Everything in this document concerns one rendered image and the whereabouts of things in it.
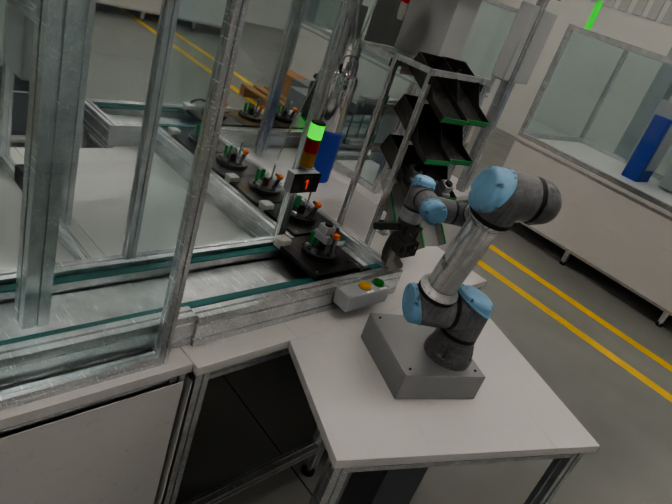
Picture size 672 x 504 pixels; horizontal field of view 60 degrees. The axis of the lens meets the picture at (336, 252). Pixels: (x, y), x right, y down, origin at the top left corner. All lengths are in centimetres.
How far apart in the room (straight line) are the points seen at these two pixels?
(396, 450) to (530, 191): 73
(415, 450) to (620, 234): 439
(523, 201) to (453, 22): 188
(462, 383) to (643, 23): 946
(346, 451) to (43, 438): 71
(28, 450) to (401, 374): 95
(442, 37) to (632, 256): 320
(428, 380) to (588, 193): 432
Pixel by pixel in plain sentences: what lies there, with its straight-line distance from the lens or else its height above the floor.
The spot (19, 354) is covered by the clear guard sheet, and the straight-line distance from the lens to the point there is 139.
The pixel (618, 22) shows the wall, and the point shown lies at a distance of 1104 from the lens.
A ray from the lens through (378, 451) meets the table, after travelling 156.
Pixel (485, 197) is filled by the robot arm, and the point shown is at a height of 152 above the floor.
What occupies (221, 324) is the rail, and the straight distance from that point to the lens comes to 167.
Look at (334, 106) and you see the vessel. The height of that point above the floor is 126.
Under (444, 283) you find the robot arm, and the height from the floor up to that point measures 123.
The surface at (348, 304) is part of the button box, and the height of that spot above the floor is 93.
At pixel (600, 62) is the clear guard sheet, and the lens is 596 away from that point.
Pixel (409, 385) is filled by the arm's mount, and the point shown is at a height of 91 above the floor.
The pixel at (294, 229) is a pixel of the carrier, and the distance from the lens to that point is 219.
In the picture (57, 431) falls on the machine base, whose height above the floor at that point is 77.
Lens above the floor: 190
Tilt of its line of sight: 26 degrees down
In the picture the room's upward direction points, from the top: 19 degrees clockwise
